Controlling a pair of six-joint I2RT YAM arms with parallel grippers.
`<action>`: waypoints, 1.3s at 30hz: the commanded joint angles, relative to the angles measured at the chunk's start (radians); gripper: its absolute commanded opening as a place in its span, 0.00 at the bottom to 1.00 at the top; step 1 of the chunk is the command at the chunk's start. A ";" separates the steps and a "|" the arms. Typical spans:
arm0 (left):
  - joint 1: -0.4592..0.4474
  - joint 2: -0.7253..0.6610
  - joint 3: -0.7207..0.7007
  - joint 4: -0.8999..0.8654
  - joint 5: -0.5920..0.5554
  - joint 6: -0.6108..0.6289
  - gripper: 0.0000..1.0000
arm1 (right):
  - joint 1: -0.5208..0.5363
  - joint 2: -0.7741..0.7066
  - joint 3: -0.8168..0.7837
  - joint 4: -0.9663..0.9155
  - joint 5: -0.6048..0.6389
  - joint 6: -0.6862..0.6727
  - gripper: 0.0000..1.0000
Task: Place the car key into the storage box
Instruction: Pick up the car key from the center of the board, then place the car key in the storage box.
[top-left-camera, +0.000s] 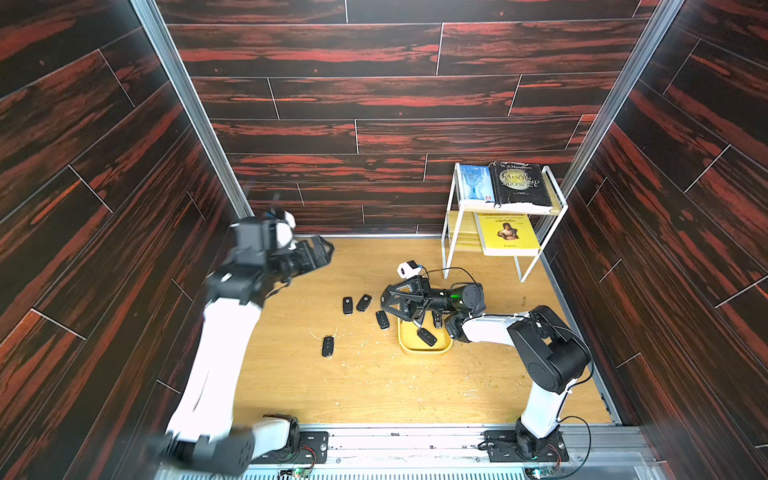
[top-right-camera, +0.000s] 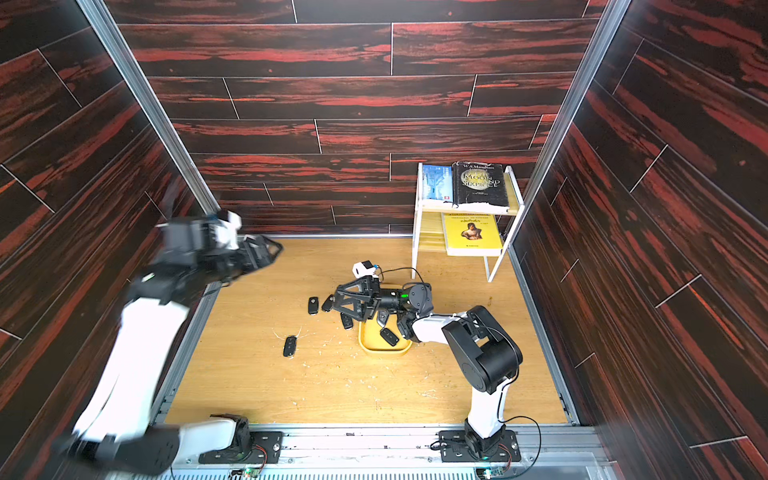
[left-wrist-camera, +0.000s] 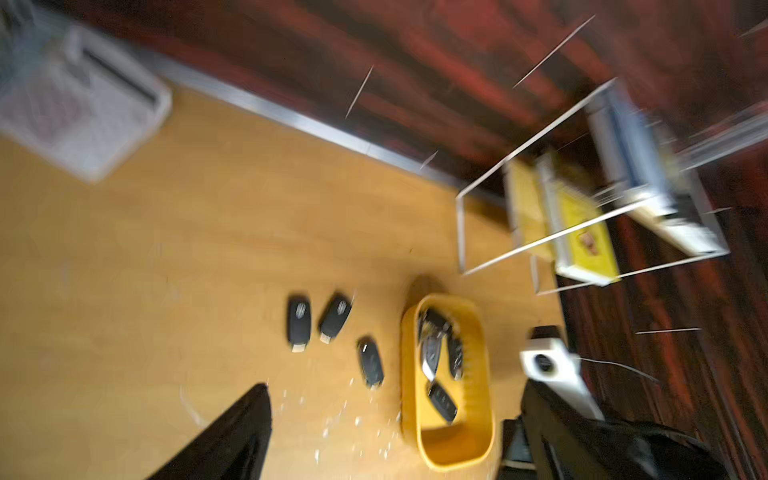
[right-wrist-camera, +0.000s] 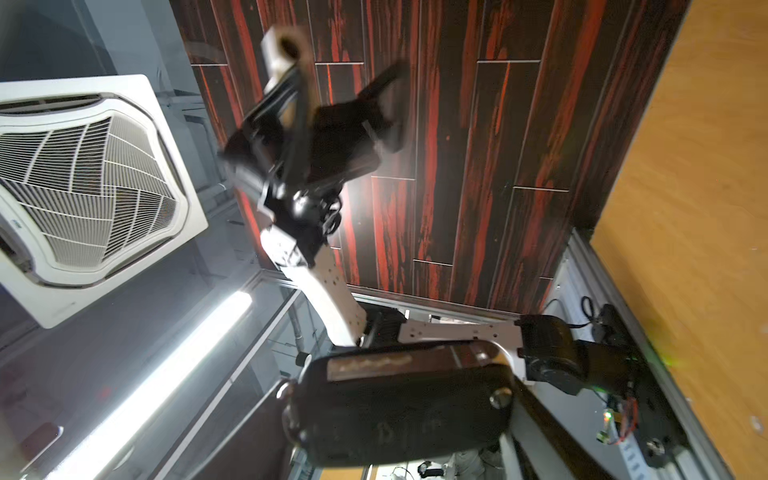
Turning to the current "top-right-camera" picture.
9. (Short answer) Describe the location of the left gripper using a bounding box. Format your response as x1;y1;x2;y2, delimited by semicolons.
197;236;284;288

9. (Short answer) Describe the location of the black car key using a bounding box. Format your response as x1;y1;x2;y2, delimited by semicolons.
307;296;320;316
321;294;335;312
340;313;354;330
282;335;298;358

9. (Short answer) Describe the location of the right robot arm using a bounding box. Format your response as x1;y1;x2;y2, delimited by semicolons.
322;275;523;460

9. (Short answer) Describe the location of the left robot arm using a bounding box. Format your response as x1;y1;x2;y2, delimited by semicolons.
56;210;283;475

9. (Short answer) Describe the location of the yellow storage tray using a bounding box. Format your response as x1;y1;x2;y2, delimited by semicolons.
358;315;413;357

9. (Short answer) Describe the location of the yellow paperback book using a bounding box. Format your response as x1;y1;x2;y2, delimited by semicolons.
441;213;503;257

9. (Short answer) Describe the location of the blue white book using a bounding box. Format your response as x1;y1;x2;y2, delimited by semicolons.
420;164;453;203

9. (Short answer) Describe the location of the black hardcover book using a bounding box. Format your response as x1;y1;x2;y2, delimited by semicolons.
452;161;509;212

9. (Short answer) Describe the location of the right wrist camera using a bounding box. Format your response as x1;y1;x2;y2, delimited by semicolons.
352;260;380;278

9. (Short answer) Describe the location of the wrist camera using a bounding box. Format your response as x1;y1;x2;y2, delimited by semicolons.
206;210;242;250
352;260;380;278

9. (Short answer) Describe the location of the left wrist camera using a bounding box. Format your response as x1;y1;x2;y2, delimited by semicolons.
206;210;242;250

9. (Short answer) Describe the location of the white wire shelf rack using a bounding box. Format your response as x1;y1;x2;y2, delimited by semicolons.
411;161;526;282

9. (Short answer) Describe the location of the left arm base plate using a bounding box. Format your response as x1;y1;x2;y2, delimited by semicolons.
198;431;284;466

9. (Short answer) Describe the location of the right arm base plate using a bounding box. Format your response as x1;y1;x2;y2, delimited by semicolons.
429;428;522;463

